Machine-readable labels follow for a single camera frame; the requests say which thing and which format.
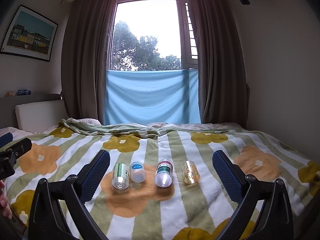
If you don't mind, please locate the person's left hand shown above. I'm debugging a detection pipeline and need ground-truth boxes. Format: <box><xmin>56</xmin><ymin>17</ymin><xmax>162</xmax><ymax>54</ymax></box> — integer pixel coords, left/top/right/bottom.
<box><xmin>0</xmin><ymin>180</ymin><xmax>13</xmax><ymax>219</ymax></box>

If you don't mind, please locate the grey headboard shelf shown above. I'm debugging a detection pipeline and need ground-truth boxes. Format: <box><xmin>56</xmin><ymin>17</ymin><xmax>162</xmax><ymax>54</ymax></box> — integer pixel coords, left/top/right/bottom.
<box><xmin>0</xmin><ymin>93</ymin><xmax>63</xmax><ymax>128</ymax></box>

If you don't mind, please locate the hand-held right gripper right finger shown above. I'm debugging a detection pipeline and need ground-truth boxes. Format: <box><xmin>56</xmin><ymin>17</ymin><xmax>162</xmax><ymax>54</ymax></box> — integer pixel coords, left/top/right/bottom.
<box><xmin>212</xmin><ymin>150</ymin><xmax>294</xmax><ymax>240</ymax></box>

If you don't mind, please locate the window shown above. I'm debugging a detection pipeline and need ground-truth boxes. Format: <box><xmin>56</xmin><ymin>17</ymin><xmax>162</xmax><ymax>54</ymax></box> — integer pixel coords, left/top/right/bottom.
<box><xmin>106</xmin><ymin>0</ymin><xmax>200</xmax><ymax>72</ymax></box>

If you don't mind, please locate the clear yellow cup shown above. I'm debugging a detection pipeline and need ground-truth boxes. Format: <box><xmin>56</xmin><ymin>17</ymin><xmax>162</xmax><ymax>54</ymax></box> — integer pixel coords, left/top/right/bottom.
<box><xmin>181</xmin><ymin>160</ymin><xmax>201</xmax><ymax>184</ymax></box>

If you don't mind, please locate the white bed sheet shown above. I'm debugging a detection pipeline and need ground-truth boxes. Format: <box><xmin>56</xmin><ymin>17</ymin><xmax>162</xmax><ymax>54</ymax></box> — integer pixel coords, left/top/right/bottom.
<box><xmin>0</xmin><ymin>126</ymin><xmax>34</xmax><ymax>141</ymax></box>

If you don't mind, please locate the white headboard cushion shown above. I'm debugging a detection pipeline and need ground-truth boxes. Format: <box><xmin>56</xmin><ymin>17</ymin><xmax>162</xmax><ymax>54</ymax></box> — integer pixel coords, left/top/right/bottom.
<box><xmin>15</xmin><ymin>99</ymin><xmax>70</xmax><ymax>133</ymax></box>

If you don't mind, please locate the light blue cloth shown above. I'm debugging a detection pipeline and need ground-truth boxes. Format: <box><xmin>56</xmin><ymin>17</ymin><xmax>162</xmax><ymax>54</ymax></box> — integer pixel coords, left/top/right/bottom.
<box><xmin>103</xmin><ymin>68</ymin><xmax>202</xmax><ymax>126</ymax></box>

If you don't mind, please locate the brown curtain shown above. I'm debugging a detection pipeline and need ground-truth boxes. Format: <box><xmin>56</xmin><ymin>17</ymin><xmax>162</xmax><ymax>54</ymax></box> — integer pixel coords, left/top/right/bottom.
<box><xmin>61</xmin><ymin>0</ymin><xmax>120</xmax><ymax>126</ymax></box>
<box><xmin>186</xmin><ymin>0</ymin><xmax>251</xmax><ymax>130</ymax></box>

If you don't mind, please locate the clear cup with blue label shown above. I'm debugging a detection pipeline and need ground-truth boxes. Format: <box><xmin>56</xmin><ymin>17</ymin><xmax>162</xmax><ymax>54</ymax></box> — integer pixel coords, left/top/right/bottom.
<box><xmin>129</xmin><ymin>161</ymin><xmax>147</xmax><ymax>183</ymax></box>

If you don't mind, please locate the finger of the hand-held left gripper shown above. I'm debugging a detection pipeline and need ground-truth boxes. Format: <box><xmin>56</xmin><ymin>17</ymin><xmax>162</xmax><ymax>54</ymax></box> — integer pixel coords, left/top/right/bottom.
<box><xmin>0</xmin><ymin>132</ymin><xmax>14</xmax><ymax>149</ymax></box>
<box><xmin>0</xmin><ymin>138</ymin><xmax>33</xmax><ymax>167</ymax></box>

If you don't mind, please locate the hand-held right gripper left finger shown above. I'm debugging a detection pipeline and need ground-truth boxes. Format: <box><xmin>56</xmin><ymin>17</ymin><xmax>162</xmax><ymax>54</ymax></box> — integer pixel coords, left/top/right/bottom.
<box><xmin>29</xmin><ymin>149</ymin><xmax>111</xmax><ymax>240</ymax></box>

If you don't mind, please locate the clear cup red green label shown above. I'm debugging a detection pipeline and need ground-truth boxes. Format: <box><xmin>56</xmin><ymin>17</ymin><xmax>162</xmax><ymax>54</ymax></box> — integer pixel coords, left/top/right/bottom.
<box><xmin>154</xmin><ymin>159</ymin><xmax>174</xmax><ymax>188</ymax></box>

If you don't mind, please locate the clear cup with green label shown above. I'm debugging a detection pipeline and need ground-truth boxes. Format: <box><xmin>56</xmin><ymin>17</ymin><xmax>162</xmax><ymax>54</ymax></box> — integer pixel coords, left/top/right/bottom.
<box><xmin>111</xmin><ymin>162</ymin><xmax>131</xmax><ymax>194</ymax></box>

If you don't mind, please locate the floral striped blanket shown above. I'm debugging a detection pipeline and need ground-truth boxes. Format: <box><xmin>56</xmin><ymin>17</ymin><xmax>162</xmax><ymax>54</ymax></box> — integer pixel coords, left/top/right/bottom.
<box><xmin>4</xmin><ymin>118</ymin><xmax>320</xmax><ymax>240</ymax></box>

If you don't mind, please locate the framed house picture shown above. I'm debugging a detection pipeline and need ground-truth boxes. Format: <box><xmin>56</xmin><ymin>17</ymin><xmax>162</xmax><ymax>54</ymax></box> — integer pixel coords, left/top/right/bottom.
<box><xmin>0</xmin><ymin>4</ymin><xmax>59</xmax><ymax>62</ymax></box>

